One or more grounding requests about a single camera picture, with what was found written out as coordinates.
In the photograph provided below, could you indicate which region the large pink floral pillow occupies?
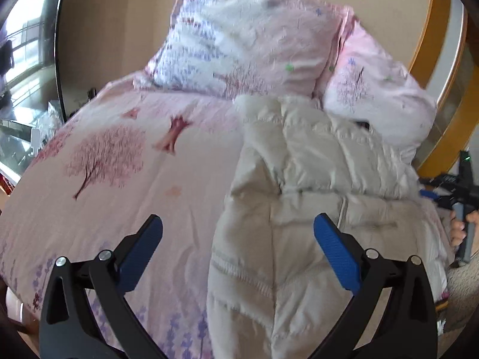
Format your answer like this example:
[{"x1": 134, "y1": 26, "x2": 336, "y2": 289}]
[{"x1": 145, "y1": 0, "x2": 356, "y2": 101}]

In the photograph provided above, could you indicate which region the cluttered side table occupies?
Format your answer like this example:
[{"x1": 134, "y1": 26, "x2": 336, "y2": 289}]
[{"x1": 0, "y1": 82, "x2": 66, "y2": 195}]

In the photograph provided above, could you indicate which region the wooden door frame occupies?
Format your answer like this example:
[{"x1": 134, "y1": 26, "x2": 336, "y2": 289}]
[{"x1": 408, "y1": 0, "x2": 479, "y2": 180}]

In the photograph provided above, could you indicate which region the pink tree print bed cover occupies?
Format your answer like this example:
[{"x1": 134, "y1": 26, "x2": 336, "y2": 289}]
[{"x1": 0, "y1": 71, "x2": 453, "y2": 359}]

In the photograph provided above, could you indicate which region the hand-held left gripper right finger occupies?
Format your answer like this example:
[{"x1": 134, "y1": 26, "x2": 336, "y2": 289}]
[{"x1": 310, "y1": 213, "x2": 438, "y2": 359}]

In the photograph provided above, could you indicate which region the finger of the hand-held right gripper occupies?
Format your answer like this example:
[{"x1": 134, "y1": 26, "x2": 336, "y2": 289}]
[{"x1": 418, "y1": 189, "x2": 452, "y2": 209}]

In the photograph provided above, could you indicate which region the person's right hand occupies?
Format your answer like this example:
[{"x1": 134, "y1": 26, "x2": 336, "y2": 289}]
[{"x1": 450, "y1": 210, "x2": 479, "y2": 249}]

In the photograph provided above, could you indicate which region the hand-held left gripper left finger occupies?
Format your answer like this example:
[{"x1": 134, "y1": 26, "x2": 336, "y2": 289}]
[{"x1": 39, "y1": 214, "x2": 167, "y2": 359}]

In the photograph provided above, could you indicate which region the window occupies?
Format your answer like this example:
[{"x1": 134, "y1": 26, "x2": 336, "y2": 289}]
[{"x1": 0, "y1": 0, "x2": 72, "y2": 120}]

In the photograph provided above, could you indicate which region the white puffer jacket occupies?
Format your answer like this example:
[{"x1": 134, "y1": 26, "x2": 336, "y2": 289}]
[{"x1": 207, "y1": 95, "x2": 455, "y2": 359}]

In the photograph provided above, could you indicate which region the small pink floral pillow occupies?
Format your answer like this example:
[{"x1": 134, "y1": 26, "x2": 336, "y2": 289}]
[{"x1": 322, "y1": 19, "x2": 438, "y2": 165}]

